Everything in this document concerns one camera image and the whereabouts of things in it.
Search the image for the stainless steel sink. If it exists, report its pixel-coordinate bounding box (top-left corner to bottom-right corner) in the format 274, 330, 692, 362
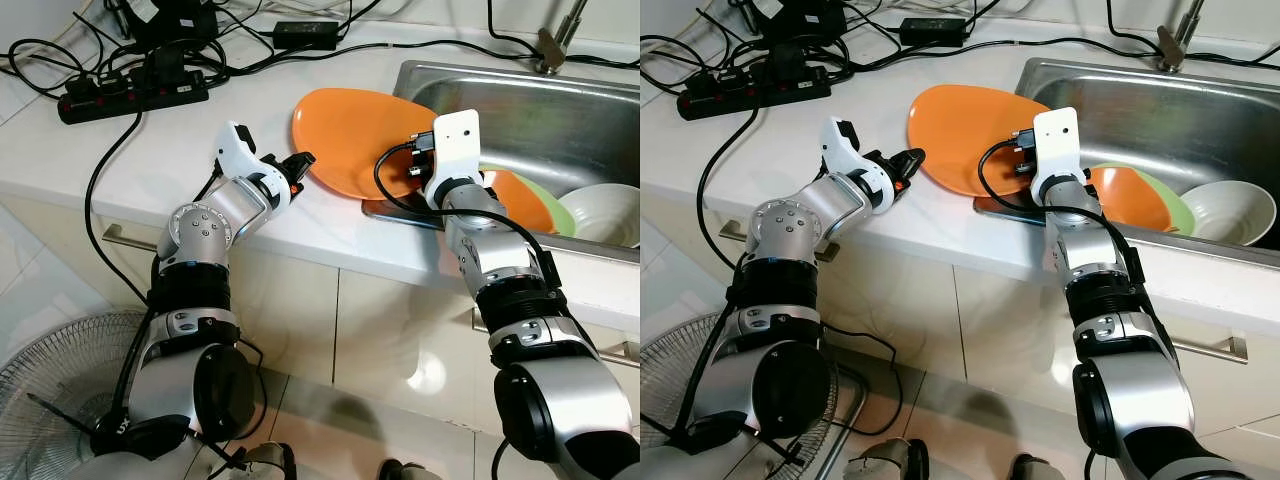
362, 60, 641, 263
972, 57, 1280, 263

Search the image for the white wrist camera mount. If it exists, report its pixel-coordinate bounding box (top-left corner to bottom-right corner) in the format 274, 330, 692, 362
215, 122, 293, 208
1030, 107, 1082, 201
425, 108, 482, 198
820, 117, 894, 206

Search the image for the black charger device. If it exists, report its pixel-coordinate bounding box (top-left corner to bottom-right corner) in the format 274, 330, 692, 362
745, 0, 851, 46
125, 0, 221, 46

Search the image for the green plate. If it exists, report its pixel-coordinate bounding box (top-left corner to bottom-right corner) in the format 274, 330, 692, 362
1090, 160, 1196, 236
480, 160, 581, 239

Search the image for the orange plastic bowl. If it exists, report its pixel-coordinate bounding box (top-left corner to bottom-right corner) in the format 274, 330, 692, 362
1087, 165, 1171, 233
480, 168, 557, 236

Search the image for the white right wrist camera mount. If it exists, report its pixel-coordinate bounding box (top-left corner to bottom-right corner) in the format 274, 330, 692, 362
425, 108, 482, 198
1030, 107, 1082, 201

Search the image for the black power adapter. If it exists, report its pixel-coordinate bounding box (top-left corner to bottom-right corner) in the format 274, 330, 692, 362
898, 17, 967, 48
272, 20, 341, 51

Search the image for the steel faucet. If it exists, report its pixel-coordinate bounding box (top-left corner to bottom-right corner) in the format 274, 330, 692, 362
1155, 0, 1206, 73
535, 0, 591, 76

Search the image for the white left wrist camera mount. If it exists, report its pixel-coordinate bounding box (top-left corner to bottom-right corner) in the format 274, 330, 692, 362
215, 122, 293, 208
820, 117, 894, 206

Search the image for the grey floor fan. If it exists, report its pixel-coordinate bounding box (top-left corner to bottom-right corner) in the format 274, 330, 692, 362
640, 318, 836, 480
0, 310, 151, 480

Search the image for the robot left leg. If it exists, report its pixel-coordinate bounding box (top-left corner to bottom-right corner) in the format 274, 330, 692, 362
245, 440, 296, 480
845, 438, 931, 480

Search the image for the black power strip cable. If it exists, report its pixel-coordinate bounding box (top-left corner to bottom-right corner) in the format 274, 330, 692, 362
85, 108, 151, 306
695, 105, 761, 301

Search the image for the orange plastic plate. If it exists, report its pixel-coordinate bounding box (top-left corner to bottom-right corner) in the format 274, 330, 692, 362
907, 84, 1051, 198
292, 88, 443, 201

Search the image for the black power strip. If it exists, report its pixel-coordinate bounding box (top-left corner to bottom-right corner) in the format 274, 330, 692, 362
677, 65, 831, 122
57, 68, 211, 126

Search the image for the black floor cable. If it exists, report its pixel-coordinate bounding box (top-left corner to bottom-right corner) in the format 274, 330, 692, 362
235, 335, 268, 441
820, 325, 906, 436

